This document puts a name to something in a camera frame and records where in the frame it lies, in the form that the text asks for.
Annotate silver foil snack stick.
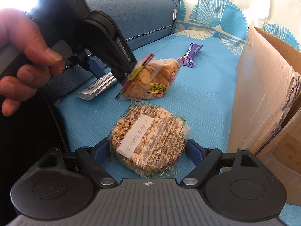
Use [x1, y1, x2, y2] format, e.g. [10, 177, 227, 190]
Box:
[77, 72, 118, 101]

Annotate person's left hand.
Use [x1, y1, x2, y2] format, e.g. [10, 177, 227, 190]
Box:
[1, 9, 65, 116]

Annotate blue white patterned sofa cover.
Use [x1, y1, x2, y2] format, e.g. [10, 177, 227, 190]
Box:
[53, 0, 301, 226]

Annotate purple chocolate bar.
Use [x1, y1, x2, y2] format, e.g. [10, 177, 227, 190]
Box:
[177, 43, 203, 68]

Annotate clear bag of round crackers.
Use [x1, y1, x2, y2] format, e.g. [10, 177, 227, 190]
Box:
[115, 54, 186, 100]

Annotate brown cardboard box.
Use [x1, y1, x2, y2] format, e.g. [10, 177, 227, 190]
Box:
[227, 26, 300, 205]

